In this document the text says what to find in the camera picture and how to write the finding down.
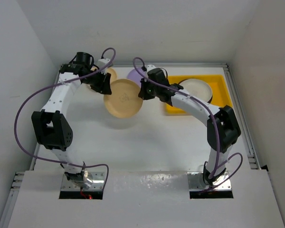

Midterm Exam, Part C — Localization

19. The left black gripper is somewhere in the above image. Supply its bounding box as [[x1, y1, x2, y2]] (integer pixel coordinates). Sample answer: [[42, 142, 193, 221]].
[[83, 68, 112, 95]]

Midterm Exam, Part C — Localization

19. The orange plate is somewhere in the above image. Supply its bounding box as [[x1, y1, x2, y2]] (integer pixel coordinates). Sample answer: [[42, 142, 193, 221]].
[[100, 67, 117, 83], [104, 79, 143, 118]]

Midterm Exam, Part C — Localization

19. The cream plate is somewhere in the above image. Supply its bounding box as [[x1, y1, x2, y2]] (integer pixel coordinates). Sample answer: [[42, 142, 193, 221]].
[[179, 78, 210, 102]]

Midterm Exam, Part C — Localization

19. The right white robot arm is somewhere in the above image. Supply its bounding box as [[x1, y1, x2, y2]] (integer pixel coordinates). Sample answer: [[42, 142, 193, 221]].
[[138, 65, 241, 186]]

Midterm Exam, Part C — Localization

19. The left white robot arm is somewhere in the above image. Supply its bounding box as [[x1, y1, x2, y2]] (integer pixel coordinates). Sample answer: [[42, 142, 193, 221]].
[[31, 52, 112, 190]]

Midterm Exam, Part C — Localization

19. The yellow plastic bin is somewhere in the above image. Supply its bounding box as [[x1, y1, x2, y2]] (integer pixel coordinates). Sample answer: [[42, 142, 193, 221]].
[[168, 75, 233, 107]]

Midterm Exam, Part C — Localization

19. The far purple plate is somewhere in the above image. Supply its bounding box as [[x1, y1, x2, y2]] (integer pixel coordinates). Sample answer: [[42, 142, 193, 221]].
[[126, 68, 143, 87]]

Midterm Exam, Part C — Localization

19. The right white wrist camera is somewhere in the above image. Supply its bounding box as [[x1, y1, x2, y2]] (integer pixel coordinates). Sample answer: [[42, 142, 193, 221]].
[[146, 64, 156, 72]]

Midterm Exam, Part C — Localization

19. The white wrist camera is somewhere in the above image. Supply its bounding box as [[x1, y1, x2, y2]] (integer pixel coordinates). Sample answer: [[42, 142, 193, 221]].
[[146, 64, 156, 72], [96, 58, 113, 70]]

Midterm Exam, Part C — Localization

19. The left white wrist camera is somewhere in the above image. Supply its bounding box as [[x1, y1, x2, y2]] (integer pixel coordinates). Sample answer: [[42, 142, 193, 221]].
[[96, 58, 113, 70]]

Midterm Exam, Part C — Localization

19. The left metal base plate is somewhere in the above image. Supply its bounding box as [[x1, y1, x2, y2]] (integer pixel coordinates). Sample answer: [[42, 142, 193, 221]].
[[60, 171, 105, 191]]

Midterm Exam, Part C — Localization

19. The metal base plate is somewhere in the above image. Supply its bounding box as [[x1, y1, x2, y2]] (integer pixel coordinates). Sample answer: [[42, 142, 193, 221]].
[[187, 172, 232, 191], [60, 171, 105, 191]]

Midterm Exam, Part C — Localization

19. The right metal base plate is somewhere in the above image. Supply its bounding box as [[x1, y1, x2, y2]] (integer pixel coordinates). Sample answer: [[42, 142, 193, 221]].
[[187, 172, 232, 191]]

